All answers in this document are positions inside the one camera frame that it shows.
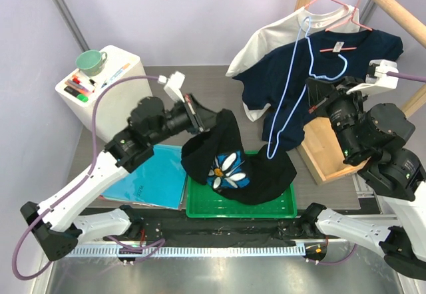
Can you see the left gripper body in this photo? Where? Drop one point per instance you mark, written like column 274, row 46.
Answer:
column 189, row 107

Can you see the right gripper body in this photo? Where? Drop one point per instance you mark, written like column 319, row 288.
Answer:
column 347, row 85

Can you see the black flower print t-shirt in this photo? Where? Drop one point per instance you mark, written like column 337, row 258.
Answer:
column 217, row 158

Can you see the light blue wire hanger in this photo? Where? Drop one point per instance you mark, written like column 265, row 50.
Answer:
column 290, row 64

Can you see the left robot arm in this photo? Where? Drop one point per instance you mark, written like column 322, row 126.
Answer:
column 57, row 223

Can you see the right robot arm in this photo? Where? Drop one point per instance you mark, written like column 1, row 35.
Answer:
column 376, row 139

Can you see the navy blue t-shirt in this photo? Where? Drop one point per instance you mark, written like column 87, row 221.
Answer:
column 258, row 81

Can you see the pink hanger of navy shirt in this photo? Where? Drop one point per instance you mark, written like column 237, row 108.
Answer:
column 352, row 21

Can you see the white t-shirt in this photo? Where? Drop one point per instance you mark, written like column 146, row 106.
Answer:
column 285, row 31

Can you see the wooden clothes rack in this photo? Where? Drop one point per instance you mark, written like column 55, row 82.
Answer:
column 320, row 149

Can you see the orange tipped white pen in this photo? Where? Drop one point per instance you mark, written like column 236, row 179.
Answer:
column 118, row 72

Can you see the white square bin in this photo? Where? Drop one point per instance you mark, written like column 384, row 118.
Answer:
column 115, row 106

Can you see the blue folder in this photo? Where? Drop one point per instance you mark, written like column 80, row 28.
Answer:
column 159, row 182

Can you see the green plastic tray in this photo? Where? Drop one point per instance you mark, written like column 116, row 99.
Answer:
column 202, row 202

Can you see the green ceramic cup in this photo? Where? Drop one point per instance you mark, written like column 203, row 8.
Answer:
column 91, row 62

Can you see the green capped marker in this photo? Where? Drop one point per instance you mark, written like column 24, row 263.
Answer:
column 82, row 98

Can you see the red marker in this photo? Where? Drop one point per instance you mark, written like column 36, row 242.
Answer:
column 84, row 84

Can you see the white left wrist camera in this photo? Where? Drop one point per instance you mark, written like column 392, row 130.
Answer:
column 172, row 85

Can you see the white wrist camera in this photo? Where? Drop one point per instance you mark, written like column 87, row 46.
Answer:
column 172, row 85
column 377, row 81

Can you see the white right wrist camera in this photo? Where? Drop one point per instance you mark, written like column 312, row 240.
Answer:
column 377, row 81

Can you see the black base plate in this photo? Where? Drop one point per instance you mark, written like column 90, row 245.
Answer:
column 179, row 230

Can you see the white slotted cable duct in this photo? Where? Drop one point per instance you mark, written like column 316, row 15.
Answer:
column 114, row 250

